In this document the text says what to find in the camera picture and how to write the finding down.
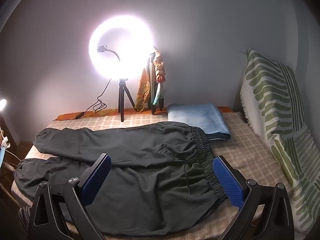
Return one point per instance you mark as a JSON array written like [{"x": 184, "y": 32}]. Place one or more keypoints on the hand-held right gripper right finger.
[{"x": 228, "y": 182}]

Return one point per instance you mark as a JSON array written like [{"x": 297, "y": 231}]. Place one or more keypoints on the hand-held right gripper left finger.
[{"x": 97, "y": 180}]

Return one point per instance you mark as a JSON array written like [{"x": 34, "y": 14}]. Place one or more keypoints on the dark grey pants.
[{"x": 150, "y": 155}]

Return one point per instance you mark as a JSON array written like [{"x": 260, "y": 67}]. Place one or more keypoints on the beige checkered bed blanket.
[{"x": 250, "y": 150}]

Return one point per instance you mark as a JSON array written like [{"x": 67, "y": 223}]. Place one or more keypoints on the orange bed sheet edge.
[{"x": 105, "y": 113}]

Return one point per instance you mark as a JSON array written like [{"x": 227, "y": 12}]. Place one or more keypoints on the folded blue blanket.
[{"x": 197, "y": 120}]

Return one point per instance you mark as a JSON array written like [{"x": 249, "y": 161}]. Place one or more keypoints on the zebra striped clothing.
[{"x": 25, "y": 217}]

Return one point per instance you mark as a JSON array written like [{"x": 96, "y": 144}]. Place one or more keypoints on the folded dark tripod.
[{"x": 153, "y": 105}]

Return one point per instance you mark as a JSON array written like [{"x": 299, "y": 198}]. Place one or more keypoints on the green striped white blanket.
[{"x": 275, "y": 100}]

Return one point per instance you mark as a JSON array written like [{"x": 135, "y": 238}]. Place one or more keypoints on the orange patterned scarf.
[{"x": 141, "y": 92}]

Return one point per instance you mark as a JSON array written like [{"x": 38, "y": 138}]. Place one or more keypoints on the white clamp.
[{"x": 5, "y": 143}]

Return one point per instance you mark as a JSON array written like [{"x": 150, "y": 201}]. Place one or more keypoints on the small bright lamp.
[{"x": 2, "y": 104}]

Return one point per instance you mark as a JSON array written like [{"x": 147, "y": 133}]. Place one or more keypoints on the multicoloured cloth bundle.
[{"x": 160, "y": 67}]

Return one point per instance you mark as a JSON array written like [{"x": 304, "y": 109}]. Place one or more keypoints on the black gooseneck phone holder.
[{"x": 102, "y": 48}]

